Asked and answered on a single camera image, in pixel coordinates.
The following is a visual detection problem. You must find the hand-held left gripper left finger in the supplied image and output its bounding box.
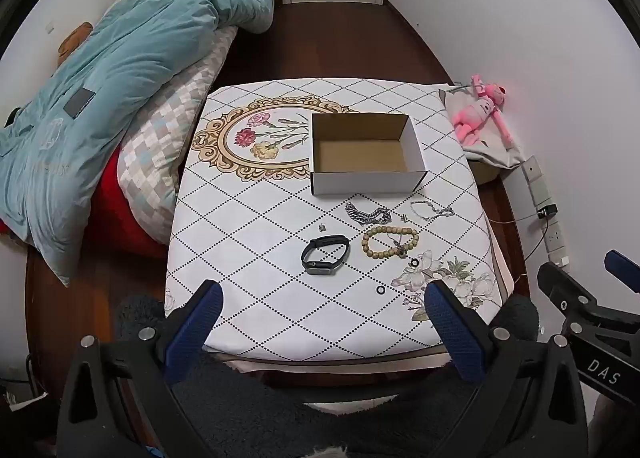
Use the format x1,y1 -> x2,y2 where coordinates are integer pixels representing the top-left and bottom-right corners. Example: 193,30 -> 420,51
57,279 -> 224,458

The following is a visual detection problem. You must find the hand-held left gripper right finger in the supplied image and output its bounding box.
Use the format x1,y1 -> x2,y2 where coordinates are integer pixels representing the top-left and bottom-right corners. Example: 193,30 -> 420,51
424,279 -> 591,458

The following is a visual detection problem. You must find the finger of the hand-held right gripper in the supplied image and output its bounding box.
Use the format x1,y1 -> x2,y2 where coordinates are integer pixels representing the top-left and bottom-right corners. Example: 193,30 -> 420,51
604,249 -> 640,295
537,262 -> 640,336

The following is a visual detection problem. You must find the thin silver chain bracelet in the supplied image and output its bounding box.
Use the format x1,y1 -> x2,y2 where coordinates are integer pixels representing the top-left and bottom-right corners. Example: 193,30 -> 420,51
410,201 -> 456,221

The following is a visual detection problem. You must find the wooden bead bracelet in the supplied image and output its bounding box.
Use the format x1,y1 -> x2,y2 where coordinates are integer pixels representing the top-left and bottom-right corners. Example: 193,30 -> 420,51
361,225 -> 420,260

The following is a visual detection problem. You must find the black smart band watch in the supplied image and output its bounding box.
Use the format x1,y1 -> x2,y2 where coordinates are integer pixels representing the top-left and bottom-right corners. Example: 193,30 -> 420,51
301,235 -> 351,275

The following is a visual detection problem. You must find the thick silver chain bracelet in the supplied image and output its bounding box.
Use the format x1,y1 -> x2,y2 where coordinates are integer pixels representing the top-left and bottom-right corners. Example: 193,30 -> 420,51
345,202 -> 392,226

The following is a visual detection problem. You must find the white cardboard box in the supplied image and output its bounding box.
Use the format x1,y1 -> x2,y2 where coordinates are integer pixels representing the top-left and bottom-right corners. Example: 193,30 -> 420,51
310,112 -> 429,196

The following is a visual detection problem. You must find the printed diamond pattern tablecloth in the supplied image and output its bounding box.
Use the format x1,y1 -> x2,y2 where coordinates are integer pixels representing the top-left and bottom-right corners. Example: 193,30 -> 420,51
165,78 -> 512,361

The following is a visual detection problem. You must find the white power strip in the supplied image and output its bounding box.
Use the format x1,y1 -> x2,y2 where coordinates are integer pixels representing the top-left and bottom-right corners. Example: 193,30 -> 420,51
522,155 -> 571,266

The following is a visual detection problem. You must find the red blanket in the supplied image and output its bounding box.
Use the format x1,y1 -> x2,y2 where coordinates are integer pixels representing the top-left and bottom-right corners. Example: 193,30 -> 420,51
0,145 -> 168,259

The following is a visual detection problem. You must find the beige tote bag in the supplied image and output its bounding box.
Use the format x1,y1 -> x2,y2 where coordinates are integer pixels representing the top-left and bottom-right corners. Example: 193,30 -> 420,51
439,86 -> 523,170

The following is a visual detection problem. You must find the pink plush toy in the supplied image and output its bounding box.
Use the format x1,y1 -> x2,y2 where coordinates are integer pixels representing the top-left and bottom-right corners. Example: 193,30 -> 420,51
452,73 -> 516,146

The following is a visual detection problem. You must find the light blue quilt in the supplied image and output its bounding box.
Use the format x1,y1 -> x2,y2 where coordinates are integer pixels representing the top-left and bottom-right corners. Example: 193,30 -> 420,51
0,0 -> 278,286

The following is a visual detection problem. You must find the beige cable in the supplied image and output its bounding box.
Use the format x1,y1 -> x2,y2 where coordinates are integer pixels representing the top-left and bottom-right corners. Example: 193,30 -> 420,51
487,213 -> 542,225

